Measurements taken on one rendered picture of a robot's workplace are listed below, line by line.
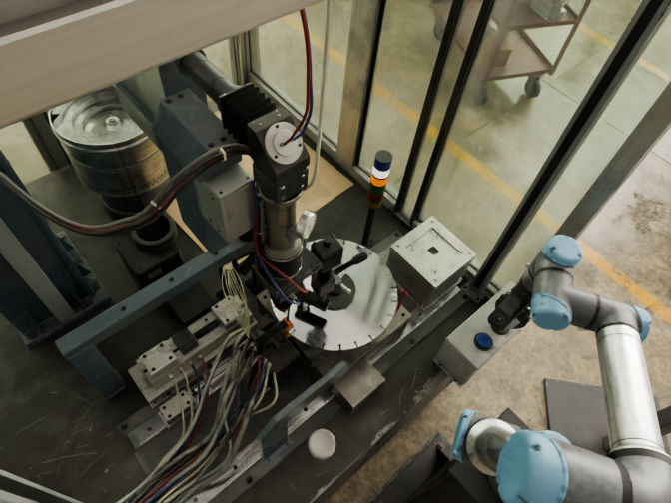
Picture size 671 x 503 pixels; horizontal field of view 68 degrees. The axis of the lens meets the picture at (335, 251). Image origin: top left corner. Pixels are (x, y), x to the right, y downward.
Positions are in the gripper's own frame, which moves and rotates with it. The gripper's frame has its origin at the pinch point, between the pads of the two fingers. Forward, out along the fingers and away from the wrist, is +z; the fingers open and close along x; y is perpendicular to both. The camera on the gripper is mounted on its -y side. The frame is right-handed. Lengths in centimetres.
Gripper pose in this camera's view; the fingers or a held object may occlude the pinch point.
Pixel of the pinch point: (500, 325)
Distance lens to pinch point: 139.7
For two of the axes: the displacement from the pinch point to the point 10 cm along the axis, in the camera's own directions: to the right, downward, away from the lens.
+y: 7.5, -5.1, 4.1
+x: -6.5, -6.6, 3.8
